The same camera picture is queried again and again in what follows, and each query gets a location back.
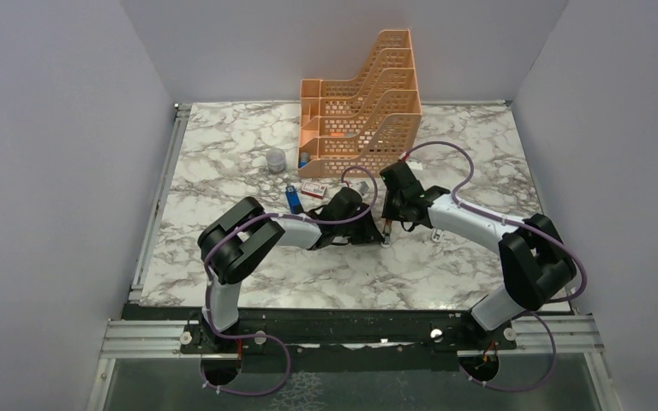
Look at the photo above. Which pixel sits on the blue item in organizer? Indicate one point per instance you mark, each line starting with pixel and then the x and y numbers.
pixel 304 158

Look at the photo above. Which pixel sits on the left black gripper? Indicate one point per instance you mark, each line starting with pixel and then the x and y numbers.
pixel 369 233

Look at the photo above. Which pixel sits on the pink white small stapler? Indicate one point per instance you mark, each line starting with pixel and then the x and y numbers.
pixel 387 233

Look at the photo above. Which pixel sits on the red white staple box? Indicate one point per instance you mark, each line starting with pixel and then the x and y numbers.
pixel 314 189

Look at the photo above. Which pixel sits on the clear plastic jar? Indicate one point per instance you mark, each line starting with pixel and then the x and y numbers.
pixel 276 161

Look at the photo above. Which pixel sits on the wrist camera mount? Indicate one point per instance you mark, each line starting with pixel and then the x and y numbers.
pixel 414 164
pixel 360 187

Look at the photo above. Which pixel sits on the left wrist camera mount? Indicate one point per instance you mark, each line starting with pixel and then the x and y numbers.
pixel 360 187

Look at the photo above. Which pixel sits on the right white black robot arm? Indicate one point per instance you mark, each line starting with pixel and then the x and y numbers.
pixel 534 266

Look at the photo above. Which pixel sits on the orange plastic file organizer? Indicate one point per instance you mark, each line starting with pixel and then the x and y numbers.
pixel 369 120

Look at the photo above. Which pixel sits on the left aluminium side rail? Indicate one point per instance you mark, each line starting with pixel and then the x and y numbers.
pixel 161 193

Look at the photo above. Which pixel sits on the aluminium front rail frame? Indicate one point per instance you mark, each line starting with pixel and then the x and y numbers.
pixel 558 364

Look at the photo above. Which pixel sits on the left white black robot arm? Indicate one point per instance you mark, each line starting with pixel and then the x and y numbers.
pixel 233 246

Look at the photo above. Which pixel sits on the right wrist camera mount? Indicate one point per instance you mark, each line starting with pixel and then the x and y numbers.
pixel 414 164

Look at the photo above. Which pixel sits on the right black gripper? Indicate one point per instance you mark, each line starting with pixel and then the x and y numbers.
pixel 388 212

